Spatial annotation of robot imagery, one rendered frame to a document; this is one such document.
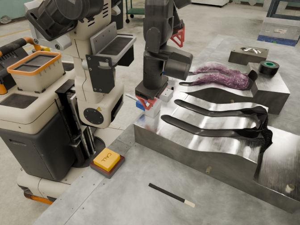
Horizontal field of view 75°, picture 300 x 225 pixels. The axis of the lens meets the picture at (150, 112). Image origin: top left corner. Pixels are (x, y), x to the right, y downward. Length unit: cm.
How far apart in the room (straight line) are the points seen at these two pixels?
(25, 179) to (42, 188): 13
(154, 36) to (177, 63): 9
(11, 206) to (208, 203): 141
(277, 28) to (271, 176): 363
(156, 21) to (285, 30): 374
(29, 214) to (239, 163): 139
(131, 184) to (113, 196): 6
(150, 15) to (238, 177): 48
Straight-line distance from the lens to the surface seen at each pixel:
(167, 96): 73
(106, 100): 92
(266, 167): 67
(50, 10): 64
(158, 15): 48
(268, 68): 102
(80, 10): 55
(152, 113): 65
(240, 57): 134
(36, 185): 141
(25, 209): 168
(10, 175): 191
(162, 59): 51
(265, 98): 93
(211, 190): 63
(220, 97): 89
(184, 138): 62
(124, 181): 63
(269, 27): 413
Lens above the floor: 133
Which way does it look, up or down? 39 degrees down
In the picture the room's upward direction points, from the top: straight up
